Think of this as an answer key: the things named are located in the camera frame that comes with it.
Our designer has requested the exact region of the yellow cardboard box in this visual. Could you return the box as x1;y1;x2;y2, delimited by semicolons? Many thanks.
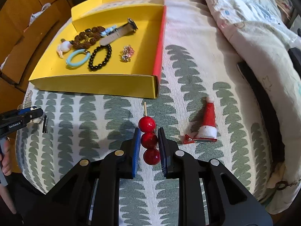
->
29;0;166;98

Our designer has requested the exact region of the light blue bangle bracelet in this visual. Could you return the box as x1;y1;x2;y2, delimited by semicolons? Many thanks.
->
65;48;91;68

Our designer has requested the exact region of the person's left hand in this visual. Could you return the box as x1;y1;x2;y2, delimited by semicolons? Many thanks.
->
1;139;12;176

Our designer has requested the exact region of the brown rudraksha bead bracelet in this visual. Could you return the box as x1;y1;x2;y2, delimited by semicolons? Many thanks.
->
69;25;107;51

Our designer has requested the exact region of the white bunny figurine clip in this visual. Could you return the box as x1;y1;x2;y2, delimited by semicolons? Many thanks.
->
32;117;43;124

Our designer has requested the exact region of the white fluffy hair clip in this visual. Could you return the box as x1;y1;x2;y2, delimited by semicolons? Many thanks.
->
56;38;72;58

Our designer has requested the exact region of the red ball hair stick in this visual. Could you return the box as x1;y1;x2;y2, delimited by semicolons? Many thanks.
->
138;102;160;166

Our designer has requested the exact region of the red santa hat clip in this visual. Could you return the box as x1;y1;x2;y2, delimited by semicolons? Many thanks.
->
183;96;217;144

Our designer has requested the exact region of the pink gold flower clip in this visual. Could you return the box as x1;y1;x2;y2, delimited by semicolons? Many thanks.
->
120;45;135;62

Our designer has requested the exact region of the wooden wardrobe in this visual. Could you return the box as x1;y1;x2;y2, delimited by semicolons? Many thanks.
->
1;0;71;112

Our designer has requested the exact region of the floral quilt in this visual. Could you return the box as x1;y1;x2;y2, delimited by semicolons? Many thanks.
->
201;0;300;214

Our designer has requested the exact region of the small black hair clip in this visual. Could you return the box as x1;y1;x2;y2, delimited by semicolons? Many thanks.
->
42;115;48;133

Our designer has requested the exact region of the white plastic bag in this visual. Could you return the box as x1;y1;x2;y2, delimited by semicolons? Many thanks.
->
29;3;51;26

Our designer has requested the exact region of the light blue bunny clip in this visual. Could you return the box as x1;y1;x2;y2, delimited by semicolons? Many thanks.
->
100;25;117;37

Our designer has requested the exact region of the pearl hair clip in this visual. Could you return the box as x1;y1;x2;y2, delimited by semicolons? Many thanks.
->
17;90;33;110

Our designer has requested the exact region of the leaf pattern bed cover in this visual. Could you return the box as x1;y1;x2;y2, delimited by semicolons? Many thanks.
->
14;0;283;226

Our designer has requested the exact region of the black bead bracelet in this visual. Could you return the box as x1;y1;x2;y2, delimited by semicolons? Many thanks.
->
88;43;113;72

